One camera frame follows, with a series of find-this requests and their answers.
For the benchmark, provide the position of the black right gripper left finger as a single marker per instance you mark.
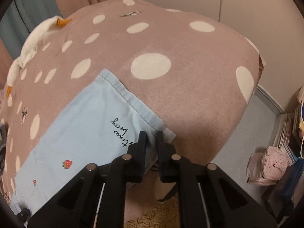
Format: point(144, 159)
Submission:
point(130, 167)

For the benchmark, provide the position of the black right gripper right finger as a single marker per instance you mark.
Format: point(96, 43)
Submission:
point(170, 163)

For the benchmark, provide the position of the light blue denim pants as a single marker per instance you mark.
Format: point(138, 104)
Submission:
point(97, 126)

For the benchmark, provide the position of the pink quilted bag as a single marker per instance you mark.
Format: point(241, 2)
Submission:
point(266, 168)

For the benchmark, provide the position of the pink polka dot bed cover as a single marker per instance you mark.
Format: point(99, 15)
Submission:
point(196, 74)

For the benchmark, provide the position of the stack of books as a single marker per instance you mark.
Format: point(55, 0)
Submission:
point(288, 135)

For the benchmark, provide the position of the white goose plush toy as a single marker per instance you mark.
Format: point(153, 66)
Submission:
point(36, 41)

